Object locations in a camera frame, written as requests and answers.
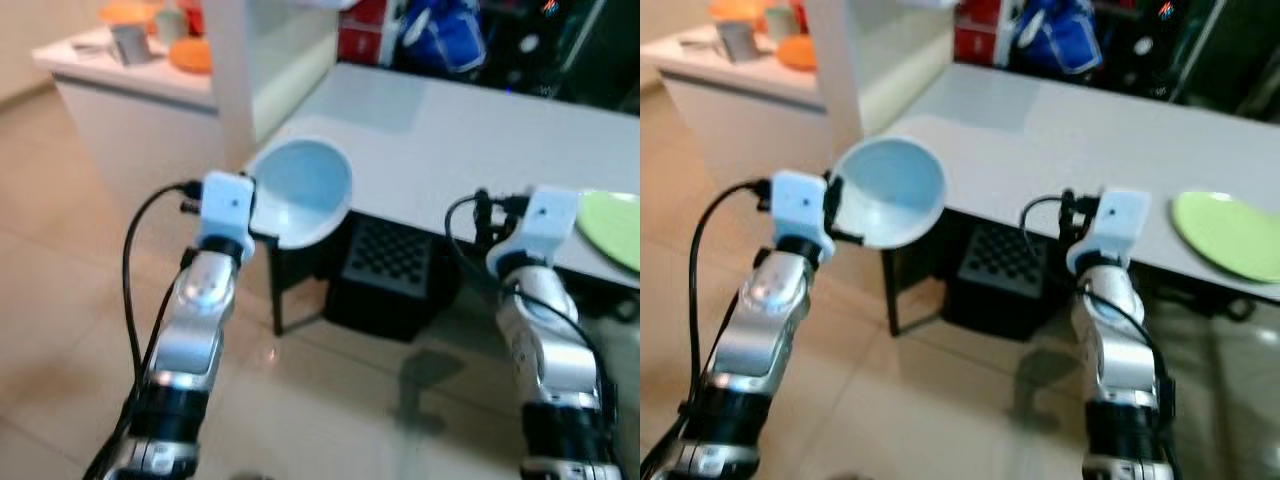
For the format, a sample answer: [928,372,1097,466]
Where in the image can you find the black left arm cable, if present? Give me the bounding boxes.
[640,178,776,480]
[85,180,206,480]

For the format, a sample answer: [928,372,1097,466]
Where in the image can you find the pale grey mug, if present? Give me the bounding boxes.
[108,24,153,67]
[717,20,761,64]

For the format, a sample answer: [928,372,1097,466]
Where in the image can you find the green plate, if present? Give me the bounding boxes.
[576,190,641,273]
[1170,190,1280,284]

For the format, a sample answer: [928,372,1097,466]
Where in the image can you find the blue bag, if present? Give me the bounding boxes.
[1013,0,1103,76]
[398,0,488,76]

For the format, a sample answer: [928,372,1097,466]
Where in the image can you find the black backpack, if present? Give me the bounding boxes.
[1095,0,1280,116]
[480,0,641,113]

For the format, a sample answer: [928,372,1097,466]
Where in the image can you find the white ribbed bowl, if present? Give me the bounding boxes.
[832,136,947,251]
[245,138,354,251]

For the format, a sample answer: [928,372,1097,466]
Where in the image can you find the black perforated crate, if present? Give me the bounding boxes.
[323,213,463,343]
[943,218,1073,343]

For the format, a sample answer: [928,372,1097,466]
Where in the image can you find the orange plate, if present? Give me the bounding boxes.
[775,34,821,73]
[167,37,213,76]

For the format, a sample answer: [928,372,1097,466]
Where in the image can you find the white raised partition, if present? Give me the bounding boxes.
[803,0,956,151]
[200,0,343,173]

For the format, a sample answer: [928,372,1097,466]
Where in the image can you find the white dining table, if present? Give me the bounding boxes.
[835,62,1280,336]
[245,62,641,336]

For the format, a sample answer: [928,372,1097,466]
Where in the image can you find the red bag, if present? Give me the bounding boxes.
[337,0,403,66]
[953,0,1019,66]

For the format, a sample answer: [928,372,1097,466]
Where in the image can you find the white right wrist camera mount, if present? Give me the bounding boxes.
[1085,190,1151,263]
[515,186,581,263]

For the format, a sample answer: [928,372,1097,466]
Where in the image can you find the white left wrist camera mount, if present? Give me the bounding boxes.
[772,170,833,251]
[198,172,257,251]

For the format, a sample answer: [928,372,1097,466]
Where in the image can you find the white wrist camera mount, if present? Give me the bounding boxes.
[772,170,833,251]
[198,172,257,251]
[515,186,581,263]
[1085,190,1151,263]

